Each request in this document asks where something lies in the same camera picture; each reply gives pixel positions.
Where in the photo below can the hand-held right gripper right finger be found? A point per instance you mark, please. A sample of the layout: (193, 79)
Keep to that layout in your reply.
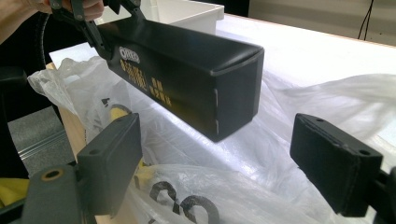
(336, 165)

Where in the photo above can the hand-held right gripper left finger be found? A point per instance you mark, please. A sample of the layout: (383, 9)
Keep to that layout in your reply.
(112, 158)

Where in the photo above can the white plastic box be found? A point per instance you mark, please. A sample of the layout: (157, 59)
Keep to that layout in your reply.
(193, 15)

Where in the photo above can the black rectangular carton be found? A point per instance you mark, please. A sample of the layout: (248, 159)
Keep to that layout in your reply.
(186, 77)

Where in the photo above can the clear smiley print plastic bag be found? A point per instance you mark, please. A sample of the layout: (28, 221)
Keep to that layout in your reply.
(249, 193)

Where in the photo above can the white table mat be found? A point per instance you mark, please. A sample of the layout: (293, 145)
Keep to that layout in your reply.
(311, 53)

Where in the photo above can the metal floor rail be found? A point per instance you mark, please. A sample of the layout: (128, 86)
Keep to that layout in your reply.
(43, 146)

